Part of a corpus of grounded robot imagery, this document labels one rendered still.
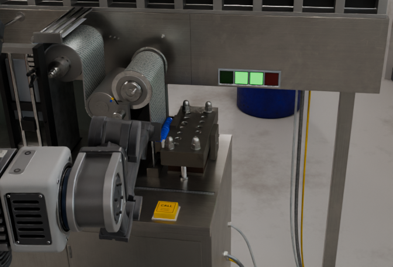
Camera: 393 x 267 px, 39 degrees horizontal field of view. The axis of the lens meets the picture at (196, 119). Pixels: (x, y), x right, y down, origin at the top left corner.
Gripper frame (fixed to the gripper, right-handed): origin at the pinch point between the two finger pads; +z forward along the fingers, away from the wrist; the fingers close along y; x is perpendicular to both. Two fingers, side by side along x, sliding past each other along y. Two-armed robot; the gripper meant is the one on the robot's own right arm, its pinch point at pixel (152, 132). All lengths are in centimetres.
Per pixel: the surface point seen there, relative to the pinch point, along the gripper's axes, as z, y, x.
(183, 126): 15.0, 8.7, 3.7
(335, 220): 74, 75, -34
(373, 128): 253, 118, 23
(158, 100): 5.4, 0.3, 12.5
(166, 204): -12.7, 9.8, -24.7
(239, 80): 21.1, 29.2, 23.7
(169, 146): -2.1, 7.3, -4.7
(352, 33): 11, 71, 42
